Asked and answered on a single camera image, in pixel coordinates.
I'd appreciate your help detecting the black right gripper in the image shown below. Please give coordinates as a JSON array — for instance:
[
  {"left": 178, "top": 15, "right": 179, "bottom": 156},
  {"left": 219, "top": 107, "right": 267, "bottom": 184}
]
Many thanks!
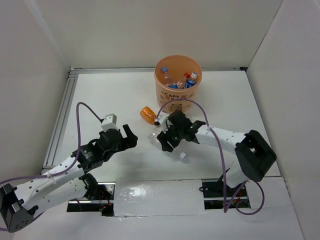
[{"left": 157, "top": 121, "right": 184, "bottom": 152}]

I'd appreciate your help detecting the clear unlabelled plastic bottle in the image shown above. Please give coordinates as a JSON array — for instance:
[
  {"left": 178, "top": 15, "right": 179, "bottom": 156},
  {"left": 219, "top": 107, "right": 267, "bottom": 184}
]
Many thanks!
[{"left": 148, "top": 127, "right": 187, "bottom": 160}]

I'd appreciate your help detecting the orange juice bottle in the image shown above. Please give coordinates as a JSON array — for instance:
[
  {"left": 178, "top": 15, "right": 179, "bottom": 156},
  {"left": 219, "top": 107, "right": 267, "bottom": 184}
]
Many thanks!
[{"left": 140, "top": 106, "right": 156, "bottom": 125}]

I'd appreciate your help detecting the blue label white cap bottle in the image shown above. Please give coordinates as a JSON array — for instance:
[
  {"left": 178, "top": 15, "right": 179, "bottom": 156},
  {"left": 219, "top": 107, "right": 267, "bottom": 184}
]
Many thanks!
[{"left": 184, "top": 72, "right": 198, "bottom": 89}]

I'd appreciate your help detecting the red label water bottle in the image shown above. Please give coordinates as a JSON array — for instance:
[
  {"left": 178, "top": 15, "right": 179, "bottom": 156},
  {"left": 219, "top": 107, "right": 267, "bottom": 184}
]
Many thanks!
[{"left": 176, "top": 72, "right": 190, "bottom": 89}]

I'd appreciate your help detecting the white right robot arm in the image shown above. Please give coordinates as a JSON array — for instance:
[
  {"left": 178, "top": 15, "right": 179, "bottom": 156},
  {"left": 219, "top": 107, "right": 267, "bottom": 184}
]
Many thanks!
[{"left": 155, "top": 110, "right": 277, "bottom": 196}]

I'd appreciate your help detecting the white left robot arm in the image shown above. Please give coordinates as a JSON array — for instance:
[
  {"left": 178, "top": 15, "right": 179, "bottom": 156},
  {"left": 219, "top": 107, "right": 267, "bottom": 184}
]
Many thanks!
[{"left": 0, "top": 124, "right": 138, "bottom": 233}]

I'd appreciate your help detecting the orange capybara plastic bin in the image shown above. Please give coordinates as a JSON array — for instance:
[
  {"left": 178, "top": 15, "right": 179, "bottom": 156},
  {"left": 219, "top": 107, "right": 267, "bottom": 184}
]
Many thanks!
[{"left": 154, "top": 55, "right": 202, "bottom": 113}]

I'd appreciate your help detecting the white taped front panel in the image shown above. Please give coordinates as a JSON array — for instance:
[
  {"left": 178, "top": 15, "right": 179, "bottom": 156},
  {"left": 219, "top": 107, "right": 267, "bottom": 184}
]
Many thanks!
[{"left": 113, "top": 179, "right": 205, "bottom": 217}]

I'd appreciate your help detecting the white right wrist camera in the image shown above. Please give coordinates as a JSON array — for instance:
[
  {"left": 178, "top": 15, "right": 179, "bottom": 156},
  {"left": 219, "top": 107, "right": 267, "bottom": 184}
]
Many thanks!
[{"left": 154, "top": 112, "right": 170, "bottom": 131}]

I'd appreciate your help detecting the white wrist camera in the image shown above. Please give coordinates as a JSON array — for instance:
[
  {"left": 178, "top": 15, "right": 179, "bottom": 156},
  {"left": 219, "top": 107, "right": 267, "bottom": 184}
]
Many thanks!
[
  {"left": 154, "top": 112, "right": 170, "bottom": 131},
  {"left": 101, "top": 113, "right": 118, "bottom": 132}
]

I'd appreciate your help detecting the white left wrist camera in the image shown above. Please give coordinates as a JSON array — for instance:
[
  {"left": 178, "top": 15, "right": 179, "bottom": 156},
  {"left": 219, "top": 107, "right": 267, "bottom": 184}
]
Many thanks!
[{"left": 101, "top": 113, "right": 118, "bottom": 132}]

